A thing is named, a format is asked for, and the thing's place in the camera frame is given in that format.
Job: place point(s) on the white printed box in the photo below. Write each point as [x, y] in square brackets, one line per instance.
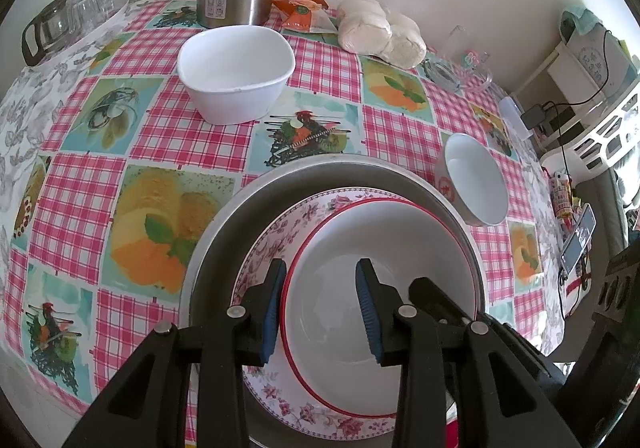
[585, 58]

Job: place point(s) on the pale blue round bowl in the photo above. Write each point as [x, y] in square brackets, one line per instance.
[475, 178]

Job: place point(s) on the black charger plug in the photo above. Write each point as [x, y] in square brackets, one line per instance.
[532, 117]

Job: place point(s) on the small patterned bottle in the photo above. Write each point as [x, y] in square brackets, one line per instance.
[562, 193]

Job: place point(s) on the stainless steel basin plate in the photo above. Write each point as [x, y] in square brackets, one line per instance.
[220, 248]

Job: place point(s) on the clear glass mug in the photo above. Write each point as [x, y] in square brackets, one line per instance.
[450, 75]

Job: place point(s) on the floral rim round plate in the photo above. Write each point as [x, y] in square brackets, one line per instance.
[320, 213]

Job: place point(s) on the white plastic box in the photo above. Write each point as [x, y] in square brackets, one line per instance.
[512, 115]

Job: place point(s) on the strawberry print red-rim bowl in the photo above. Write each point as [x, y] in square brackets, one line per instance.
[330, 288]

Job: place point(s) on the smartphone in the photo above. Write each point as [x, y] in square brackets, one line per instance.
[580, 238]

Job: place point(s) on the bag of steamed buns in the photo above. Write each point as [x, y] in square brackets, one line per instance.
[370, 28]

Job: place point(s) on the white square bowl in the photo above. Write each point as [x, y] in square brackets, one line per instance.
[235, 98]

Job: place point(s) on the grey floral tablecloth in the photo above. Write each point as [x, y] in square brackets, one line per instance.
[15, 108]

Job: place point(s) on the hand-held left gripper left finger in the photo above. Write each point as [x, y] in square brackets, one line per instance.
[270, 313]

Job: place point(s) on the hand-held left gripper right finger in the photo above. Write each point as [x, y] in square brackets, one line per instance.
[370, 313]

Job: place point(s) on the white lattice shelf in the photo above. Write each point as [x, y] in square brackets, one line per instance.
[615, 133]

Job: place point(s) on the orange snack packet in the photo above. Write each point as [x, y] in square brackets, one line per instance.
[300, 15]

